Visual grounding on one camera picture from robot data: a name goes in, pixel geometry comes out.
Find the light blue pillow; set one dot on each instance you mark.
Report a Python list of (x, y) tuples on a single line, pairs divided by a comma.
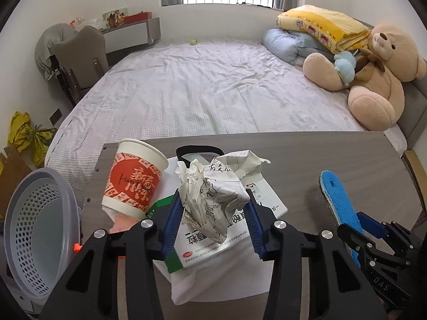
[(287, 45)]

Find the white plastic bag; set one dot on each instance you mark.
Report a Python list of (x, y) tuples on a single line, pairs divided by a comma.
[(90, 22)]

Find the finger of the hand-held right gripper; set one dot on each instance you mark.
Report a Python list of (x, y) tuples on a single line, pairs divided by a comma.
[(353, 240), (373, 225)]

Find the green and white medicine box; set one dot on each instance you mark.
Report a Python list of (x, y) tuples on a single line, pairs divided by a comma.
[(200, 253)]

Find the bright yellow plastic bag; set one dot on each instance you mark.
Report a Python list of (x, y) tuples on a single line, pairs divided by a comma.
[(18, 131)]

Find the wooden nightstand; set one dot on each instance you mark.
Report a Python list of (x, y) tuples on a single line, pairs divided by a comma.
[(415, 170)]

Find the brown cardboard box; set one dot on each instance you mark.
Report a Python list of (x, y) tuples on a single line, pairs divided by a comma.
[(13, 173)]

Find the white paper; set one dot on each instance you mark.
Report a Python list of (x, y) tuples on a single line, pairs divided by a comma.
[(216, 200)]

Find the beige upholstered chair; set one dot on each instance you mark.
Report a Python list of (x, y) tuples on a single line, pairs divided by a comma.
[(83, 56)]

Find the dark wall socket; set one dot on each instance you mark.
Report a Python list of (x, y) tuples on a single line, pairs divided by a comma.
[(55, 116)]

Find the flat red box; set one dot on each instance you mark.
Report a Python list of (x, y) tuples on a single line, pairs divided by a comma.
[(138, 17)]

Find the colourful printed gift box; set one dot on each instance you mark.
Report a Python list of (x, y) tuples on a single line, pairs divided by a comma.
[(115, 16)]

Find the white cloth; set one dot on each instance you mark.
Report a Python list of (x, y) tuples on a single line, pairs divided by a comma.
[(216, 283)]

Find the bed with white sheet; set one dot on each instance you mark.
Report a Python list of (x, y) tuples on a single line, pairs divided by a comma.
[(200, 100)]

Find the blue scouring pad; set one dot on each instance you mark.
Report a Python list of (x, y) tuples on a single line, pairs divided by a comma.
[(337, 196)]

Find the grey clothing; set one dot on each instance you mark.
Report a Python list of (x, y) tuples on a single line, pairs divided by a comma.
[(50, 43)]

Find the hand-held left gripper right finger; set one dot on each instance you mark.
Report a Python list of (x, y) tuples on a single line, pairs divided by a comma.
[(257, 231)]

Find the pink pig toy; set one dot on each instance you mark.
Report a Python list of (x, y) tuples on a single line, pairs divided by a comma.
[(121, 223)]

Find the large beige teddy bear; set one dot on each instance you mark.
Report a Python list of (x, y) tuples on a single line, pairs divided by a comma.
[(377, 83)]

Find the small blue plush toy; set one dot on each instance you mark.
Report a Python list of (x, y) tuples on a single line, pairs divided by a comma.
[(345, 65)]

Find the orange and white paper cup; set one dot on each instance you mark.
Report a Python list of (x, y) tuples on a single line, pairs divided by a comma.
[(133, 180)]

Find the grey desk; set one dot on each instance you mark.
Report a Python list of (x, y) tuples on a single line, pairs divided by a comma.
[(126, 36)]

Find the tied yellow printed sack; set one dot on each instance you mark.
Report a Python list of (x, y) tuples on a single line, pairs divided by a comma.
[(41, 143)]

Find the grey perforated plastic basket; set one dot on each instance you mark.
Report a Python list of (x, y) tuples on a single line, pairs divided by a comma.
[(40, 233)]

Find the folded yellow blanket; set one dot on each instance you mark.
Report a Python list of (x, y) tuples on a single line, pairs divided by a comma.
[(320, 23)]

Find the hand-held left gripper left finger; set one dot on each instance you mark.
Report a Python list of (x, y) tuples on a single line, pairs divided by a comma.
[(171, 228)]

